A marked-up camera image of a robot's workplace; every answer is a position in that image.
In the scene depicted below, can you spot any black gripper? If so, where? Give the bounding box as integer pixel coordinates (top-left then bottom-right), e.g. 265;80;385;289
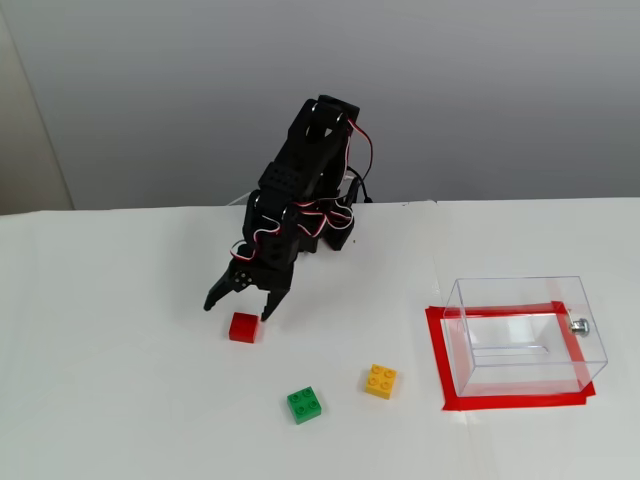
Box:
202;229;302;322

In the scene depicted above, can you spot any red lego brick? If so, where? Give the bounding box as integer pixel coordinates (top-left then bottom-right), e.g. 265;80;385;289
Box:
228;311;262;345

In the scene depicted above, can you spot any green lego brick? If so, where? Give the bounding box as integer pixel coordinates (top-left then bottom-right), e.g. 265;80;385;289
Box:
286;385;325;426

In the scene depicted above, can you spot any yellow lego brick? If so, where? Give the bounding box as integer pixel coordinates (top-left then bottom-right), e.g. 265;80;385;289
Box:
363;363;400;401

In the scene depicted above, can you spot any silver metal box lock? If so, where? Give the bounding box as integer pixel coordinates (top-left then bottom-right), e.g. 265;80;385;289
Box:
566;309;592;337

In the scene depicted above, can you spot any transparent plastic box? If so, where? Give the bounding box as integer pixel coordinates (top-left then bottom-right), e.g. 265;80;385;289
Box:
442;274;610;399

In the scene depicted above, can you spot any white cable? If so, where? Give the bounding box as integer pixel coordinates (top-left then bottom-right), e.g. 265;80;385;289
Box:
227;187;261;206

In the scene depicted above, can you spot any black power cable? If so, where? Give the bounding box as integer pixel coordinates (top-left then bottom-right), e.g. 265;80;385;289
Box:
348;167;374;204

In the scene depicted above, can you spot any red tape frame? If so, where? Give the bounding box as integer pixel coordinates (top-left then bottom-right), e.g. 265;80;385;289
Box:
424;301;598;413

